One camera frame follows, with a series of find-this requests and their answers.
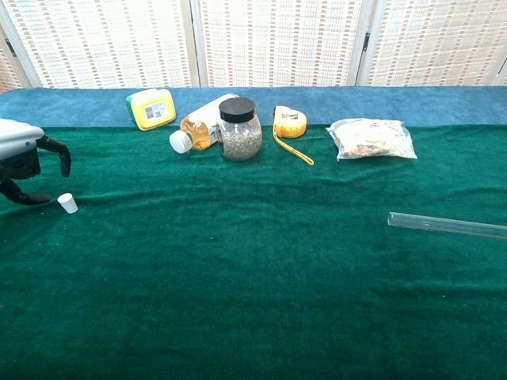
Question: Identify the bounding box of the white tube cap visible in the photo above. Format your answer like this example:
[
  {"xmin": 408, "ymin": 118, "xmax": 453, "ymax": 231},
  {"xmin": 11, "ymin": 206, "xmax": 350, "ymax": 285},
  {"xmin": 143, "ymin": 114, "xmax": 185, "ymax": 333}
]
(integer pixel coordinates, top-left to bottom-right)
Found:
[{"xmin": 57, "ymin": 192, "xmax": 78, "ymax": 215}]

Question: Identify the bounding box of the green velvet cloth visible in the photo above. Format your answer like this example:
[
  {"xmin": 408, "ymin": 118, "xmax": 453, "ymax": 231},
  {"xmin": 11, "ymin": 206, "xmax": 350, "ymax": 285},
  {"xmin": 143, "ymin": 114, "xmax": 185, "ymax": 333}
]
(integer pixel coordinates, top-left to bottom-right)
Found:
[{"xmin": 0, "ymin": 124, "xmax": 507, "ymax": 380}]

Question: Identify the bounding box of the glass jar with black lid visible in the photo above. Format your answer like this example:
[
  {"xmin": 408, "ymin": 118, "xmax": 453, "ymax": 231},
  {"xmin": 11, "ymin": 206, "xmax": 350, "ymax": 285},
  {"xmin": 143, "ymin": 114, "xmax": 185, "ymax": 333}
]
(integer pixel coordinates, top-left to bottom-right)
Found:
[{"xmin": 216, "ymin": 97, "xmax": 264, "ymax": 162}]

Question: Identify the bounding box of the tea bottle with white cap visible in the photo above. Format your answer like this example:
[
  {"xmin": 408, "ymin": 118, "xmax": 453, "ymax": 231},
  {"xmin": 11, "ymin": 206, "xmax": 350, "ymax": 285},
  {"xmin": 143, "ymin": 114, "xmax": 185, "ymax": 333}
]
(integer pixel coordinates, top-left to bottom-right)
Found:
[{"xmin": 169, "ymin": 93, "xmax": 241, "ymax": 154}]

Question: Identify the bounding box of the yellow tape measure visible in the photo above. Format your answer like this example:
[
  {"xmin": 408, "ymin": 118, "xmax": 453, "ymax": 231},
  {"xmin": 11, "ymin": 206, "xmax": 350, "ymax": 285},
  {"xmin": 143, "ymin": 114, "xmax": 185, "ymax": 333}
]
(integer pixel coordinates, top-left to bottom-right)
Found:
[{"xmin": 272, "ymin": 105, "xmax": 315, "ymax": 166}]

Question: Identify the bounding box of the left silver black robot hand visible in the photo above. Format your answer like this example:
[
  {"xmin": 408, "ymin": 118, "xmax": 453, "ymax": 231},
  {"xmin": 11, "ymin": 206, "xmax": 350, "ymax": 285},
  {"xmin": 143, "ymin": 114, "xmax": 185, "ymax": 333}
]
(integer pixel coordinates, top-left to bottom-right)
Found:
[{"xmin": 0, "ymin": 117, "xmax": 72, "ymax": 206}]

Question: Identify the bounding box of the yellow green plastic box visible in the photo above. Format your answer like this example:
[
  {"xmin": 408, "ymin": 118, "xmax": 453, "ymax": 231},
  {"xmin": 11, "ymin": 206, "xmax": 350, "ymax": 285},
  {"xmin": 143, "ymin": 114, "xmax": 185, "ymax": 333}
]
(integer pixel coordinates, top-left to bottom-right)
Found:
[{"xmin": 125, "ymin": 88, "xmax": 177, "ymax": 132}]

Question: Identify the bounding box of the blue cloth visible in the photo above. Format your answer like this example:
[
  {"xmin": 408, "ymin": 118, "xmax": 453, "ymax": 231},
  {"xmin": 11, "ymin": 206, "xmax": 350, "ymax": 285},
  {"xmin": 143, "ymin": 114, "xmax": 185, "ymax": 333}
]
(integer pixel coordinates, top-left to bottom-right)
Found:
[{"xmin": 0, "ymin": 85, "xmax": 507, "ymax": 130}]

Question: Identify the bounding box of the transparent glass test tube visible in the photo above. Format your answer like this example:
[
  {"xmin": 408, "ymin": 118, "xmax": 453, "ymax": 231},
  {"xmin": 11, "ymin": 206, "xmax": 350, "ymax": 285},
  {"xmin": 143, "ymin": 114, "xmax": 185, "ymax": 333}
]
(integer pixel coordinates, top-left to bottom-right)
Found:
[{"xmin": 387, "ymin": 211, "xmax": 507, "ymax": 241}]

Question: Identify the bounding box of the clear plastic snack bag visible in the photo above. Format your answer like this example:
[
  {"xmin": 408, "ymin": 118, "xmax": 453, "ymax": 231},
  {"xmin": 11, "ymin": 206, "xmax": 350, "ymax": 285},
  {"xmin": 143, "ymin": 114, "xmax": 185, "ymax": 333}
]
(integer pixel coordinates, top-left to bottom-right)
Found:
[{"xmin": 326, "ymin": 118, "xmax": 418, "ymax": 162}]

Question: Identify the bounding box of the woven bamboo screen panel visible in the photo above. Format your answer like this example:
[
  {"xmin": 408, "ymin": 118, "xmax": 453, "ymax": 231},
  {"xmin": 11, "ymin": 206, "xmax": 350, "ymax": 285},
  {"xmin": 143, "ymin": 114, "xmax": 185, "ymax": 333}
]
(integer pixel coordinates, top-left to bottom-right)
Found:
[
  {"xmin": 0, "ymin": 23, "xmax": 32, "ymax": 94},
  {"xmin": 356, "ymin": 0, "xmax": 507, "ymax": 87},
  {"xmin": 189, "ymin": 0, "xmax": 377, "ymax": 88},
  {"xmin": 0, "ymin": 0, "xmax": 201, "ymax": 89}
]

